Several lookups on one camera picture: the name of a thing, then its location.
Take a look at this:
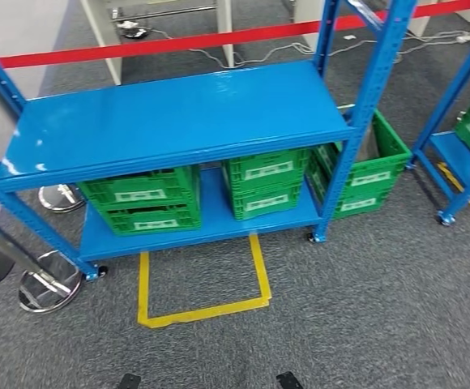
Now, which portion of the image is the black right robot foot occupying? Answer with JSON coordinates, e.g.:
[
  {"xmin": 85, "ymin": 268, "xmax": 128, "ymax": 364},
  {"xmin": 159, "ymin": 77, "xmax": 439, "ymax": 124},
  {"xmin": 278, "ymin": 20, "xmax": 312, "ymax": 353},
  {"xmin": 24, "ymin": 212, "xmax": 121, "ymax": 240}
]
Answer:
[{"xmin": 276, "ymin": 371, "xmax": 304, "ymax": 389}]

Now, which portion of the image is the red barrier belt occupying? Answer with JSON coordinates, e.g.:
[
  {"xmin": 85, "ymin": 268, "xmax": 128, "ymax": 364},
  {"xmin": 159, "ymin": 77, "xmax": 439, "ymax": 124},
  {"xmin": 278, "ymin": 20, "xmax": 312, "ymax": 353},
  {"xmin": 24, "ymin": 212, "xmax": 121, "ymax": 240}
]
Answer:
[{"xmin": 0, "ymin": 0, "xmax": 470, "ymax": 70}]

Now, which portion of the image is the white table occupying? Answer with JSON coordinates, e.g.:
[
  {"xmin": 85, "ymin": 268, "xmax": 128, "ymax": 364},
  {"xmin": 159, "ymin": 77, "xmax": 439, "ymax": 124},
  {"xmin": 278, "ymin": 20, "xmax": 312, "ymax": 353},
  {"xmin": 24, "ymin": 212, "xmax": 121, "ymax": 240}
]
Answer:
[
  {"xmin": 292, "ymin": 0, "xmax": 470, "ymax": 52},
  {"xmin": 79, "ymin": 0, "xmax": 235, "ymax": 86}
]

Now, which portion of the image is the white coiled floor cable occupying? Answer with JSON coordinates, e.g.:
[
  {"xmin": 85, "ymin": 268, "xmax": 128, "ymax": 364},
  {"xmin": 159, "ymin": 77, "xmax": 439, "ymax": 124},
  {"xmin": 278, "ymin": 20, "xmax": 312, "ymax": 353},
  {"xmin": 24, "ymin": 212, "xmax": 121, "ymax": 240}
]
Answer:
[{"xmin": 336, "ymin": 29, "xmax": 470, "ymax": 58}]

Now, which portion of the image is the black robot foot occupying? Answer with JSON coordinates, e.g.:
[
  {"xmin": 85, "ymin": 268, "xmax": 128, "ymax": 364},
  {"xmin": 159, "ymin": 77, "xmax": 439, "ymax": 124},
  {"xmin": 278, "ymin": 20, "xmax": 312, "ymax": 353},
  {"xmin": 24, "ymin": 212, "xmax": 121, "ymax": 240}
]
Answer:
[
  {"xmin": 116, "ymin": 373, "xmax": 142, "ymax": 389},
  {"xmin": 276, "ymin": 371, "xmax": 304, "ymax": 389}
]

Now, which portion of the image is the grey object in crate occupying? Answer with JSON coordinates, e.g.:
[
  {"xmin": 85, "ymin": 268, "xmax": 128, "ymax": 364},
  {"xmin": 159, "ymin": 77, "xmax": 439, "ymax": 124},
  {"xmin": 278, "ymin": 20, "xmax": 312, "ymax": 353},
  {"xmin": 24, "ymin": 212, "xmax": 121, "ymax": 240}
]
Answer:
[{"xmin": 354, "ymin": 120, "xmax": 378, "ymax": 162}]

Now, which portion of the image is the black left robot foot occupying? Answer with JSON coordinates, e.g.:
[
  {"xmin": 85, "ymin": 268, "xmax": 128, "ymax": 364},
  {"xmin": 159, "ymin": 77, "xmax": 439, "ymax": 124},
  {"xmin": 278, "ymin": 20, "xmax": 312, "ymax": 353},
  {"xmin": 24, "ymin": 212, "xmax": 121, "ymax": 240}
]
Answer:
[{"xmin": 116, "ymin": 373, "xmax": 142, "ymax": 389}]

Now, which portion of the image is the black device under table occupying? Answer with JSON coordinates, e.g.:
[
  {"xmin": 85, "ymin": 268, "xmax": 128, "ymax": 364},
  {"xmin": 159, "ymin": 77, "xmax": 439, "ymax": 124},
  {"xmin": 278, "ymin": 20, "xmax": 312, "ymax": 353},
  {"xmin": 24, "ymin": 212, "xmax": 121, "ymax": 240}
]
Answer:
[{"xmin": 115, "ymin": 20, "xmax": 150, "ymax": 40}]

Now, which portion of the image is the blue metal shelf rack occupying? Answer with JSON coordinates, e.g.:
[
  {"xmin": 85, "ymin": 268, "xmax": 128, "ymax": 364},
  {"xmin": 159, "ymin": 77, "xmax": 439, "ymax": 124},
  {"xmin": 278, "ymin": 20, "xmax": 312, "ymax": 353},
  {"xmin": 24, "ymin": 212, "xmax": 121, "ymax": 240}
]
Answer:
[
  {"xmin": 0, "ymin": 0, "xmax": 418, "ymax": 283},
  {"xmin": 407, "ymin": 21, "xmax": 470, "ymax": 227}
]

